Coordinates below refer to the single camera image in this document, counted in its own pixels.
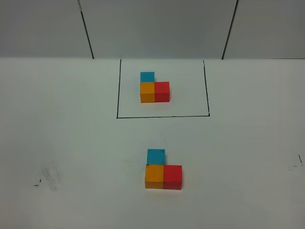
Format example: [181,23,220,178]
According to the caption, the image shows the orange template block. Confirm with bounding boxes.
[140,82,155,103]

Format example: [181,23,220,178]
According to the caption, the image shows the blue template block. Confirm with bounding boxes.
[140,72,155,83]

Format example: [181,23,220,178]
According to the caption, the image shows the red template block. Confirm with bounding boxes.
[154,82,170,103]

